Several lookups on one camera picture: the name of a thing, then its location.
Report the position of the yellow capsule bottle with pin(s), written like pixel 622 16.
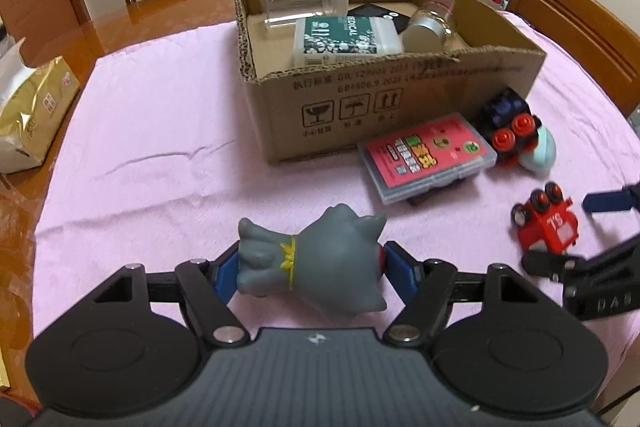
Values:
pixel 427 29

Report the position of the grey toy figure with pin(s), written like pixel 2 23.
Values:
pixel 325 257

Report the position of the cardboard box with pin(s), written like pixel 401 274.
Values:
pixel 325 107

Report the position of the red toy car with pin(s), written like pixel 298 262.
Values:
pixel 550 227

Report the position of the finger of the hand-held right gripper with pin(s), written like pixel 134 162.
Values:
pixel 607 201
pixel 550 264

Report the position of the pink table cloth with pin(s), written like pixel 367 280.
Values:
pixel 150 157

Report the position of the pink card case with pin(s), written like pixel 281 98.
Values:
pixel 425 157

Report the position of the black toy car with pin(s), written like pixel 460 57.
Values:
pixel 505 112

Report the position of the gold tissue pack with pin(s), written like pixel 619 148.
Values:
pixel 35 117

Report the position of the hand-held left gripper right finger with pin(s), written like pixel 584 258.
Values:
pixel 400 269

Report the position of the black digital timer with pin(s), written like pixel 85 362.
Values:
pixel 375 13

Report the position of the teal egg toy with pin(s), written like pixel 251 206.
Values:
pixel 544 152

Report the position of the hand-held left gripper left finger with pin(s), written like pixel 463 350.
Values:
pixel 227 276

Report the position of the white green-label bottle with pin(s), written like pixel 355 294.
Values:
pixel 350 39

